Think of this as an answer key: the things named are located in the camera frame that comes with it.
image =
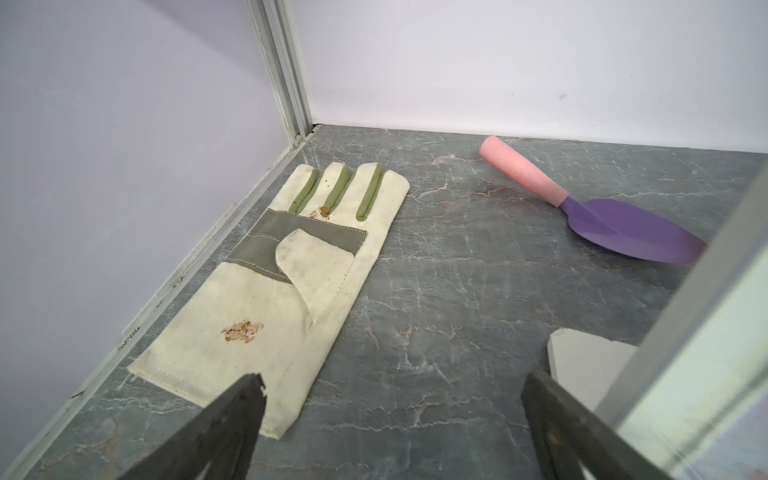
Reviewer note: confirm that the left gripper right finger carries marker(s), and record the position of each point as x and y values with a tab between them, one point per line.
571	441

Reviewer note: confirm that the pink purple toy trowel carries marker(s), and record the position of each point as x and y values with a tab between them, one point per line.
611	224

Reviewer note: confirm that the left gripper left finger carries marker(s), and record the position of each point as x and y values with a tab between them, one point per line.
217	444

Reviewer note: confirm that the white menu holder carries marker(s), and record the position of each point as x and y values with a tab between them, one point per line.
610	377

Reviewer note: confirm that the restaurant special menu sheet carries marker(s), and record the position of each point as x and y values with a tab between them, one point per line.
706	417

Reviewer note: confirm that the white green work glove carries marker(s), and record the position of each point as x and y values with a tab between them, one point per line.
276	304

